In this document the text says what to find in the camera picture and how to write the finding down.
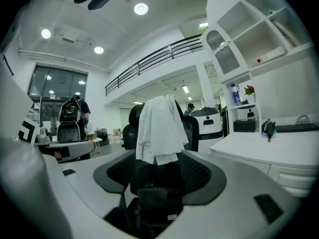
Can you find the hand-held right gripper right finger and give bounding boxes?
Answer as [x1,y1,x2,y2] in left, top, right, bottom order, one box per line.
[159,149,312,239]

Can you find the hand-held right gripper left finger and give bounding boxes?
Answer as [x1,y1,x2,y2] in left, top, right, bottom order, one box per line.
[44,149,141,239]

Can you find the black box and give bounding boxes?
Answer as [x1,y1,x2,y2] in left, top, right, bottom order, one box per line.
[233,119,257,133]

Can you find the wire rack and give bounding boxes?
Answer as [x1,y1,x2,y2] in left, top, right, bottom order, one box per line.
[296,114,310,125]

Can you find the large dark window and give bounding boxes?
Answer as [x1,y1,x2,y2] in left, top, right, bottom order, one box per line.
[26,64,89,102]

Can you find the black keyboard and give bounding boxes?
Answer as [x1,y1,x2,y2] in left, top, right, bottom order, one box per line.
[275,122,319,133]

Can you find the black pouch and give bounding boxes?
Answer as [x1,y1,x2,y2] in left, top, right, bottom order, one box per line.
[261,119,278,143]

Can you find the white rounded robot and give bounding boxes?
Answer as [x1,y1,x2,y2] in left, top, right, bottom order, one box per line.
[189,106,224,154]

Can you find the ceiling air vent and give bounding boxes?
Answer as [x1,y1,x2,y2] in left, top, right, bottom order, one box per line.
[52,24,89,47]

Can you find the black mesh office chair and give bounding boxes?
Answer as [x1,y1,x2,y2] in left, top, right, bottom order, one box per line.
[121,104,146,151]

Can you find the clear water bottle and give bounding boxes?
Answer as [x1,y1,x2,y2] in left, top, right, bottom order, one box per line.
[230,83,242,107]

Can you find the black bag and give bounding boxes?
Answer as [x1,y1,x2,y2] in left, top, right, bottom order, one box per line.
[127,186,185,237]

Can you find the white shelf cabinet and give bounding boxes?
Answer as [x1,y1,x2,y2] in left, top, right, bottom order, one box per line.
[199,0,315,136]

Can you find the white robot behind shelf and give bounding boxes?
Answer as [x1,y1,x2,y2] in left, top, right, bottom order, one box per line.
[236,104,257,120]

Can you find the black balcony railing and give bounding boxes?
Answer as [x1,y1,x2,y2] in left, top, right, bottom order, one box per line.
[104,33,208,97]

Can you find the white cloth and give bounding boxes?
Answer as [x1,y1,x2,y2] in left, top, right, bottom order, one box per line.
[135,94,189,165]

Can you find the leaning books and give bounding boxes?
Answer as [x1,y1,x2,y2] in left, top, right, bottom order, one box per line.
[270,18,301,48]

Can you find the white desk with drawers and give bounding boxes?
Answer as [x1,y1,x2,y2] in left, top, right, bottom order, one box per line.
[208,122,319,198]

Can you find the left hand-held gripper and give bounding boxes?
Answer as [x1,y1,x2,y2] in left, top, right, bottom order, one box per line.
[0,61,97,162]

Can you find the long white box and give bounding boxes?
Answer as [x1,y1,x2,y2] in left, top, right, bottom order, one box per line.
[259,46,286,61]

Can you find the red flowering potted plant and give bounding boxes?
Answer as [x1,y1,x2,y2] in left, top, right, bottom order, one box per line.
[243,85,257,104]

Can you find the round white table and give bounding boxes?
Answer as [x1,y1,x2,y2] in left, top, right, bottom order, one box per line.
[86,136,104,156]

